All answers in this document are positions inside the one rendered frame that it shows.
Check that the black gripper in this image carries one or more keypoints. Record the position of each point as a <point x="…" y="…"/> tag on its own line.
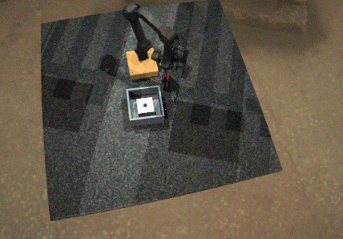
<point x="156" y="56"/>

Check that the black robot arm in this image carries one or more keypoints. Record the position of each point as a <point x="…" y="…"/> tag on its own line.
<point x="167" y="35"/>

